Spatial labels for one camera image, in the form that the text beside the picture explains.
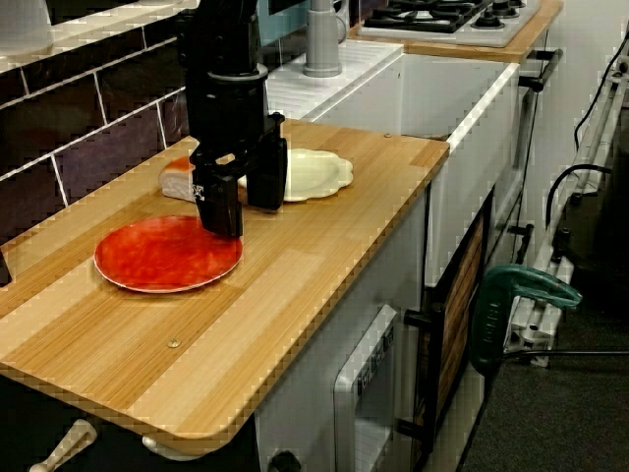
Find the salmon nigiri sushi toy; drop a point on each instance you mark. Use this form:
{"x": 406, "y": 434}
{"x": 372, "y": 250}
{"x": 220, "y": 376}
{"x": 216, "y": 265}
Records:
{"x": 177, "y": 182}

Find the dark tile backsplash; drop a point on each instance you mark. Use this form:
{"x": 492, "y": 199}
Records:
{"x": 29, "y": 196}

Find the cream scalloped plate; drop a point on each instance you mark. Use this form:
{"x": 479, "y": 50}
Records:
{"x": 314, "y": 172}

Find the green bar clamp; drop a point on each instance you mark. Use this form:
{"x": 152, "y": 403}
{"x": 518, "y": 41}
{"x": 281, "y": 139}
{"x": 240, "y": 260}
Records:
{"x": 491, "y": 319}

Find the black appliance knob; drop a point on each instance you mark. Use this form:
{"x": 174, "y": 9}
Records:
{"x": 285, "y": 462}

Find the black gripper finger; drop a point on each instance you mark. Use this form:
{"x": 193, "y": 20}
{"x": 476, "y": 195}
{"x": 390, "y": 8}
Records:
{"x": 268, "y": 177}
{"x": 221, "y": 206}

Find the white toy kitchen cabinet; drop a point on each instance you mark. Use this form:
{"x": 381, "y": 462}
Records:
{"x": 314, "y": 354}

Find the black stove knob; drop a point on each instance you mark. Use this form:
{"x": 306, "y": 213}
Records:
{"x": 490, "y": 18}
{"x": 506, "y": 7}

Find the grey toy appliance door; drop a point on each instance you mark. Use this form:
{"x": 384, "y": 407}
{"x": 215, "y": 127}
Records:
{"x": 363, "y": 393}

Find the black burner grate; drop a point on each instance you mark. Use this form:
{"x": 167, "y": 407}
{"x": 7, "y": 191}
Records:
{"x": 417, "y": 19}

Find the grey toy stove top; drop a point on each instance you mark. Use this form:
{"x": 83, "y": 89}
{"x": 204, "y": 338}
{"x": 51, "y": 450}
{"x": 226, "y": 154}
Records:
{"x": 491, "y": 37}

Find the white toy sink unit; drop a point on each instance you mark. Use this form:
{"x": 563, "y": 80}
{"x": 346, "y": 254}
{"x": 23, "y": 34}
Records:
{"x": 467, "y": 162}

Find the aluminium frame rail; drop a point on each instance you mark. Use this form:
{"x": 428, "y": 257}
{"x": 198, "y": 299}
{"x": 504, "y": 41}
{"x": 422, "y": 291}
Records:
{"x": 528, "y": 334}

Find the cream shelf ledge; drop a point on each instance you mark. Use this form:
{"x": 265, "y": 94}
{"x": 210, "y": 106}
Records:
{"x": 98, "y": 30}

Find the grey toy faucet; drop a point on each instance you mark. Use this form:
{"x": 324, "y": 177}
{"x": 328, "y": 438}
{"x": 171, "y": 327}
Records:
{"x": 322, "y": 44}

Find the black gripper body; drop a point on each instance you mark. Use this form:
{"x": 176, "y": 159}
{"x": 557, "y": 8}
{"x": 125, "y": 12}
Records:
{"x": 226, "y": 118}

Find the red round plate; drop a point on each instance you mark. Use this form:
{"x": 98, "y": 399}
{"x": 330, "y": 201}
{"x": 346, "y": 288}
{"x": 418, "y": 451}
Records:
{"x": 162, "y": 255}

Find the wood panel cabinet door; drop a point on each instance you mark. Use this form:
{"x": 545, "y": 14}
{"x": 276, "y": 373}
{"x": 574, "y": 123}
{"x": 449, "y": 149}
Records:
{"x": 462, "y": 305}

